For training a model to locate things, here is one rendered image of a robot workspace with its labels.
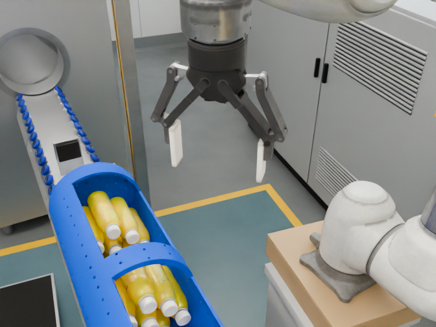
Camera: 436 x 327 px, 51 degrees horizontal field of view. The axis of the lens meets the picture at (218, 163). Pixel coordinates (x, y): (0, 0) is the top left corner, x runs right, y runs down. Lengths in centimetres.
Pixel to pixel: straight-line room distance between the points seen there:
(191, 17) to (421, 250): 70
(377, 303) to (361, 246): 20
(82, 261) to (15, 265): 183
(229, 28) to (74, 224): 86
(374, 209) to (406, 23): 130
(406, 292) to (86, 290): 73
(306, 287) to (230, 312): 133
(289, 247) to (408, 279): 39
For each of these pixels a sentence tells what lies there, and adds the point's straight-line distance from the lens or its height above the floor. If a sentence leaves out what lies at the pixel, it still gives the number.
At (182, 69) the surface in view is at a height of 178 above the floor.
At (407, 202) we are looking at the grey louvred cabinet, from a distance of 246.
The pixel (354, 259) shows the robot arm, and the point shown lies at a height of 121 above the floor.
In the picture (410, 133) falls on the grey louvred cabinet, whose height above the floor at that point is 93.
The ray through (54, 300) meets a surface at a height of 15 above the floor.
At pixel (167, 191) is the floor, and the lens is 332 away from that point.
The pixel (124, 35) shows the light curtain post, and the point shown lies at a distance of 194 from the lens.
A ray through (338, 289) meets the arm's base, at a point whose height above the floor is 110.
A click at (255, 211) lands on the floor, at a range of 313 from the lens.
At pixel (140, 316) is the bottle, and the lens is 120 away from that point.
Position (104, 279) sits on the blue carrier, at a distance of 111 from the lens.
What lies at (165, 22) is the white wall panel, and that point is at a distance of 591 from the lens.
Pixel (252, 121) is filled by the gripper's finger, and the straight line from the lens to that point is 63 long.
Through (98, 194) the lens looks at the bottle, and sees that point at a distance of 142.
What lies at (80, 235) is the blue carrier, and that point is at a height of 120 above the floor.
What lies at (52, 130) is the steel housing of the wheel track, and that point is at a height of 93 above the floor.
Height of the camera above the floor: 203
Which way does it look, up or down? 34 degrees down
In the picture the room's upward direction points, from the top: straight up
